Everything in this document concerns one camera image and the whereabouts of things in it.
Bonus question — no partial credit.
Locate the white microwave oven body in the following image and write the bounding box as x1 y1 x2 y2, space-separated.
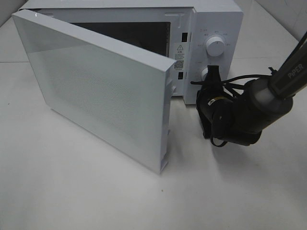
13 0 243 104

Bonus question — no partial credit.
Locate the white warning label sticker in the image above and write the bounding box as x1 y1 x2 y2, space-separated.
172 43 187 70

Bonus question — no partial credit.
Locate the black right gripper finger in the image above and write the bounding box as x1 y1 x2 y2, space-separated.
206 65 222 84

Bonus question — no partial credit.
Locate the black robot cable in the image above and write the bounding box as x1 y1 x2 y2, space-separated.
190 67 283 98

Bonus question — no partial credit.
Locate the white microwave door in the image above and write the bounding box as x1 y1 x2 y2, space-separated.
12 10 175 173

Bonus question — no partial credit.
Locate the white microwave knob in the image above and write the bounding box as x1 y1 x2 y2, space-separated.
206 35 225 57
201 68 208 81

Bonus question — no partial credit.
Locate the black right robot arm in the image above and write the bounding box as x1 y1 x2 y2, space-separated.
191 35 307 147

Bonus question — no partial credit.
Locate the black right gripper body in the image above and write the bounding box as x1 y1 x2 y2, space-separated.
195 80 235 139

